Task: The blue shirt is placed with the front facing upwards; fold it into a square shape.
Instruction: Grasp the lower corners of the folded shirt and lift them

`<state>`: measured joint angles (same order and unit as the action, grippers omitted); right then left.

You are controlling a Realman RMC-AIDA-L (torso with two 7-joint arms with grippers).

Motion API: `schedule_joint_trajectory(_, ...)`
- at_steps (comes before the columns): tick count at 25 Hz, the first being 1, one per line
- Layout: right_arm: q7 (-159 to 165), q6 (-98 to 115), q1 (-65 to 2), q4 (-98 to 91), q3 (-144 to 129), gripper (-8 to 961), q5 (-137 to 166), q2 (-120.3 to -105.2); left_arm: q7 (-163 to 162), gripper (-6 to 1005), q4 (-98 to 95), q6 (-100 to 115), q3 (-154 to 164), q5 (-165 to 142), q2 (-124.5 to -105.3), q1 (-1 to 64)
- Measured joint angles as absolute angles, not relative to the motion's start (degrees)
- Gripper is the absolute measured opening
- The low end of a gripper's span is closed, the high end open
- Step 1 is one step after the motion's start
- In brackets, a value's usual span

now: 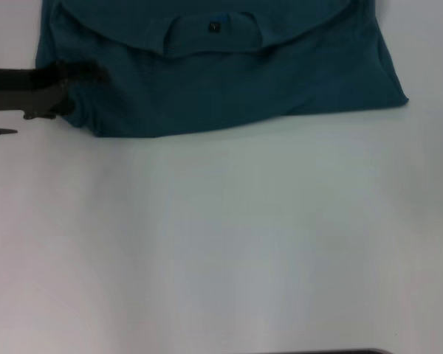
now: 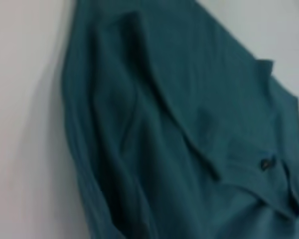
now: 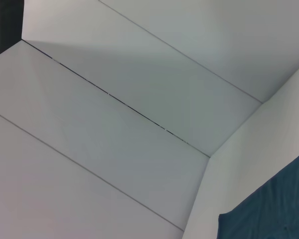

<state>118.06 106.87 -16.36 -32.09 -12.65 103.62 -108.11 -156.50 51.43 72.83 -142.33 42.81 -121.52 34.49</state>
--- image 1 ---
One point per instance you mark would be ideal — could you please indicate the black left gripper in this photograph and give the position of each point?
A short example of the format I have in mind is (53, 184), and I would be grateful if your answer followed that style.
(18, 92)

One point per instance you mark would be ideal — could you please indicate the teal FREE print t-shirt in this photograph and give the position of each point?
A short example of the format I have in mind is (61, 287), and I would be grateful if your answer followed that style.
(225, 73)

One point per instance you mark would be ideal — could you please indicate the black flat panel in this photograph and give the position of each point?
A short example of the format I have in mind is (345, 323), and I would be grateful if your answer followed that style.
(347, 352)

